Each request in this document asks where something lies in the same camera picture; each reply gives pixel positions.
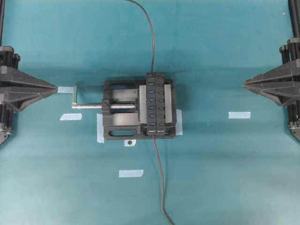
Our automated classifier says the blue tape bottom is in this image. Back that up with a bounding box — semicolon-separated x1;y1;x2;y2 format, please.
119;169;144;178

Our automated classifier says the blue tape near crank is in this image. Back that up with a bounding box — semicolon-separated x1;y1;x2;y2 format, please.
57;86;74;94

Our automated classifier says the taped black screw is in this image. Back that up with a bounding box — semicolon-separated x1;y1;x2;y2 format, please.
124;139;136;147

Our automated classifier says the blue tape vise left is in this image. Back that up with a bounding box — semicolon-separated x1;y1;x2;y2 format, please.
97;113;105;143

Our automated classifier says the grey cable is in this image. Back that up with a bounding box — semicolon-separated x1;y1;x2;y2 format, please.
152;135;174;225
124;0;156;73

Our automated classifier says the blue tape vise right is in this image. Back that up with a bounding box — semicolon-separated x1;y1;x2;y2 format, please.
175;109;183;136

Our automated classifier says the blue tape right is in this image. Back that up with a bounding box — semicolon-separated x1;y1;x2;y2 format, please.
228;112;251;119

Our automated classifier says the black multi-port USB hub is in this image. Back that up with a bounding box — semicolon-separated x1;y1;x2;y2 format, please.
146;73;166;136

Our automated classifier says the silver vise crank handle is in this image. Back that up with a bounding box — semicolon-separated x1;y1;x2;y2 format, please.
71;86;102;109

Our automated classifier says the blue tape left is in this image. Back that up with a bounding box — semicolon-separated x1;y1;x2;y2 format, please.
60;113;82;121

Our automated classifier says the blue tape vise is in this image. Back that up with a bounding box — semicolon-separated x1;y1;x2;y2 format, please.
97;113;105;143
175;109;183;136

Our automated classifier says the black bench vise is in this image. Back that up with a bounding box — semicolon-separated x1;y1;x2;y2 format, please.
101;77;177;140

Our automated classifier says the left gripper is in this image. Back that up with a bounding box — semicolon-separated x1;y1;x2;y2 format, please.
0;46;57;145

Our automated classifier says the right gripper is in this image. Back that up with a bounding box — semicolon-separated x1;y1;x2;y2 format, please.
243;37;300;142

